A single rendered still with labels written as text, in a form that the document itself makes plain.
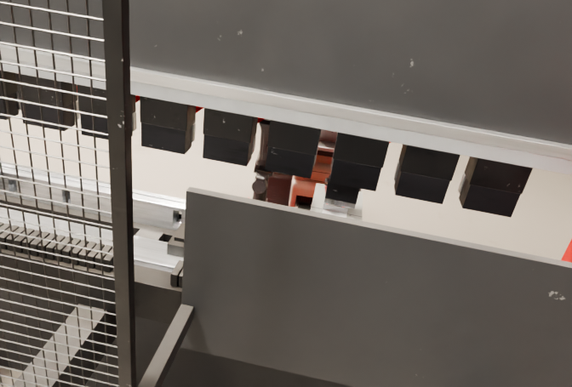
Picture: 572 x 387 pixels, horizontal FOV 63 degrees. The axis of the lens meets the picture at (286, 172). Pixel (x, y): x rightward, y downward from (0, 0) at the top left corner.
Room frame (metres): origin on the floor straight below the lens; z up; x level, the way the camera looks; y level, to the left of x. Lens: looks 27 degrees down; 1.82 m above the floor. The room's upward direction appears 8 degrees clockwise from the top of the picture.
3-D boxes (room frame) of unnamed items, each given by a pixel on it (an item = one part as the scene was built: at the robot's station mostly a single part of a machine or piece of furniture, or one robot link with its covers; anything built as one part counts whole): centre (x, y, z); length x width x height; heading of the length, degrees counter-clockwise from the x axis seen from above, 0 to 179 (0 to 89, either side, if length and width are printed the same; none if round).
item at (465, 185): (1.25, -0.61, 1.26); 0.15 x 0.09 x 0.17; 85
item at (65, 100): (1.38, 0.79, 1.26); 0.15 x 0.09 x 0.17; 85
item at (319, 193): (1.44, -0.20, 1.00); 0.26 x 0.18 x 0.01; 175
